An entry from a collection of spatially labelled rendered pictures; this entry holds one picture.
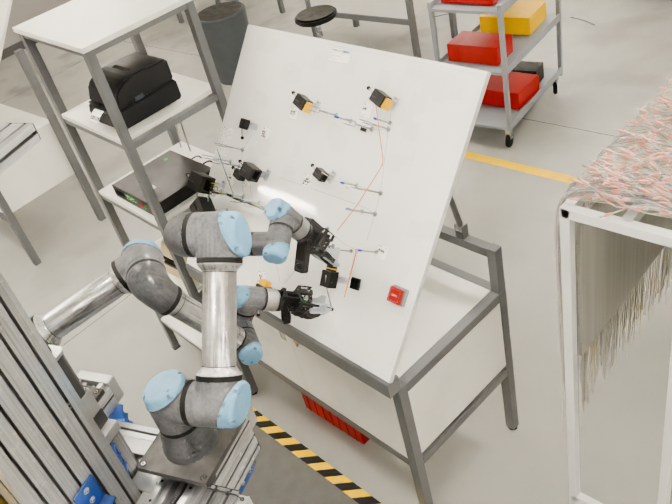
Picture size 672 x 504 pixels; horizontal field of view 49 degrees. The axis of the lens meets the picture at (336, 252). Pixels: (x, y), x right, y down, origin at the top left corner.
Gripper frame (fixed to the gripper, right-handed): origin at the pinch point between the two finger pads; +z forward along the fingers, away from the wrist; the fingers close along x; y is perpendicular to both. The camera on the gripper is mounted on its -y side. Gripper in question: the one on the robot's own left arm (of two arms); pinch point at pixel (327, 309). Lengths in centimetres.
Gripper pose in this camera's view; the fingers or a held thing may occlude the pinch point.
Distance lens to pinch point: 254.4
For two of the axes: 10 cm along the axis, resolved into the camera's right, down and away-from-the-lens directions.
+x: -1.8, -8.1, 5.6
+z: 8.8, 1.3, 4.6
